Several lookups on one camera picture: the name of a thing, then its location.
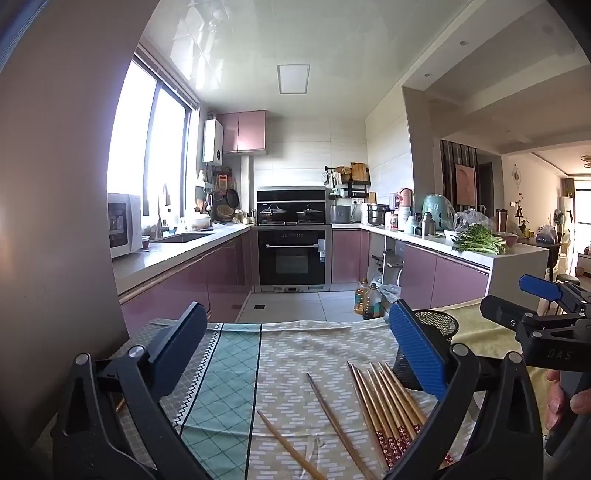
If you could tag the square ceiling light panel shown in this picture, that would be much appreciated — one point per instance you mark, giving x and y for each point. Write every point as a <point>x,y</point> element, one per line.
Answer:
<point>293,78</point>

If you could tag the dark tumbler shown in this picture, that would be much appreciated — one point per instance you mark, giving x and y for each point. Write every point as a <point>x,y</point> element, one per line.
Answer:
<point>502,220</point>

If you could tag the pink bowl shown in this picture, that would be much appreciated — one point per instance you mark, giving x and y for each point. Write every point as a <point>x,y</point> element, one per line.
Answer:
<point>510,239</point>

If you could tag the green leafy vegetables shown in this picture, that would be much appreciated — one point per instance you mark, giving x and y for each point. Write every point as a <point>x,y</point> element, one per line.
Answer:
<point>480,240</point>

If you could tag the green round kitchen appliance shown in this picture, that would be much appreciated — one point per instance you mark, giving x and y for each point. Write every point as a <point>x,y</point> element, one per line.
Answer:
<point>438,210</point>

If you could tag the black lidded cooking pot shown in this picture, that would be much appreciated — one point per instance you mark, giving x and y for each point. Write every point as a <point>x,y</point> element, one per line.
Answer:
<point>273,214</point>
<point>309,214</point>

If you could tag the blue bag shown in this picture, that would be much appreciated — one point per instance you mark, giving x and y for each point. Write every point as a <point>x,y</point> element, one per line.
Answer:
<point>547,235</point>

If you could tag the black built-in stove oven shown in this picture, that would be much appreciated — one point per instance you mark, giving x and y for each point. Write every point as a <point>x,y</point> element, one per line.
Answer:
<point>291,258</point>

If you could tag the pink kitchen base cabinets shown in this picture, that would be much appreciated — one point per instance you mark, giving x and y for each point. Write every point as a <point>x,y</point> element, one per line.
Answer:
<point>184,281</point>
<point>415,272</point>

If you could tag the kitchen window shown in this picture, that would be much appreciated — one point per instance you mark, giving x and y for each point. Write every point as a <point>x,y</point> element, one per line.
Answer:
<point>134,138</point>

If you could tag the steel kitchen sink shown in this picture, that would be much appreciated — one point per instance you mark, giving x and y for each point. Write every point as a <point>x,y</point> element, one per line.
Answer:
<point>182,237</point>

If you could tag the oil bottles on floor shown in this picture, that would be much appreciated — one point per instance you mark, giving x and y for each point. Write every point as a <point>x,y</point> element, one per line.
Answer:
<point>371,304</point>

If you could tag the black mesh utensil holder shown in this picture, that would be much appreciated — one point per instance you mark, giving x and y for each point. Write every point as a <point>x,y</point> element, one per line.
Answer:
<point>438,323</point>

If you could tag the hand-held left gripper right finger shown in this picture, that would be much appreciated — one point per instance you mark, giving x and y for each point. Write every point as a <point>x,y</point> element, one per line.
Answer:
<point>418,350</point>

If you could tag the black wall storage rack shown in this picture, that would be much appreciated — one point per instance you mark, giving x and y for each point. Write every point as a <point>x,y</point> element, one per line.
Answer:
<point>355,188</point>

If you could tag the pink kettle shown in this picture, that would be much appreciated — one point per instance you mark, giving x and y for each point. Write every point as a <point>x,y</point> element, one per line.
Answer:
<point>406,197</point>

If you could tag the round ceiling lamp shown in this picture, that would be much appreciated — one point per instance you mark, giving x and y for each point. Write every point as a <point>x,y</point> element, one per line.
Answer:
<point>585,161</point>

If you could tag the pink wall cabinet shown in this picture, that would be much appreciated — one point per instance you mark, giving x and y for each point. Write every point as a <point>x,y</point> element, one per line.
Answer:
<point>242,131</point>

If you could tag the hanging kitchen utensils rack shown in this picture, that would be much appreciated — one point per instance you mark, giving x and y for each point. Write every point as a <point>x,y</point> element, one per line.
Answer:
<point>221,194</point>

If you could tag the white microwave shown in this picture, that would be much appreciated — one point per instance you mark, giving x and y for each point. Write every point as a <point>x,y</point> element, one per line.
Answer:
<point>124,226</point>

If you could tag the red label jar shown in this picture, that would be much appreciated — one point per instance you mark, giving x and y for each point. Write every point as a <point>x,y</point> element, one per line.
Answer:
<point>394,221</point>

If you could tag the bunch of wooden chopsticks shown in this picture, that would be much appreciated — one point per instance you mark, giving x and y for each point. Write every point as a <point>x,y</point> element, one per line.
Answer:
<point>383,406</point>

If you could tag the person's right hand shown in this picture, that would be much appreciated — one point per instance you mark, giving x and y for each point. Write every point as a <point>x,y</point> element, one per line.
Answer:
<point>554,401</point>

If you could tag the wooden chopstick red patterned end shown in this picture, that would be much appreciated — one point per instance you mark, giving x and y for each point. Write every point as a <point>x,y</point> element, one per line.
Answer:
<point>286,443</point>
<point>332,415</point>

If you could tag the framed wall picture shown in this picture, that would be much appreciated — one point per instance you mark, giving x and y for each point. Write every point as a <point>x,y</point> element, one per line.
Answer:
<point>465,184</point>

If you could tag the silver rice cooker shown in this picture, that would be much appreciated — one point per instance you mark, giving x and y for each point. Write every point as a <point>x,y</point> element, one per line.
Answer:
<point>341,213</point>

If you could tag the round wall clock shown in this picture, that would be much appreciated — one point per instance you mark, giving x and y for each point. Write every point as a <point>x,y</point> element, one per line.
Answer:
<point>516,174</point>

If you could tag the steel stock pot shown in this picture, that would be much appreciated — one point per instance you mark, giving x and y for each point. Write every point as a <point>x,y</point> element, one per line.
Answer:
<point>377,214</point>

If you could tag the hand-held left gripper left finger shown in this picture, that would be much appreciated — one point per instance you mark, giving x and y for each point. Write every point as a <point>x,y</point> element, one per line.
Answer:
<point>178,350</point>

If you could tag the white water heater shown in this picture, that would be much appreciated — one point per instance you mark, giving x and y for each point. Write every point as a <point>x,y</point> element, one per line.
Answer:
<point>213,141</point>

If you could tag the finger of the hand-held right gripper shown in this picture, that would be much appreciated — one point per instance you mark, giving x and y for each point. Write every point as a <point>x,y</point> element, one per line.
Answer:
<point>540,287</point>
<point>501,310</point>

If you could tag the clear plastic bag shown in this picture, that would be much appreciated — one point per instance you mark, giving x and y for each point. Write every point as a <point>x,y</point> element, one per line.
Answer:
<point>391,293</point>
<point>473,219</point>

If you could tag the white standing air conditioner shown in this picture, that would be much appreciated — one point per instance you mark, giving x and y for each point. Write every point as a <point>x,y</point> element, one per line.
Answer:
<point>567,212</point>

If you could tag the steel thermos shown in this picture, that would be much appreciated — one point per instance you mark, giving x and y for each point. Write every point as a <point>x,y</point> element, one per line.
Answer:
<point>428,227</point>

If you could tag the wooden cutting board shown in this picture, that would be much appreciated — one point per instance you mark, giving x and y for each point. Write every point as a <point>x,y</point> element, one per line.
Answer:
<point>360,171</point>

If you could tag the patterned green yellow tablecloth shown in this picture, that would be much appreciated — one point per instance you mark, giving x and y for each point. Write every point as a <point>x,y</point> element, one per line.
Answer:
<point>286,360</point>

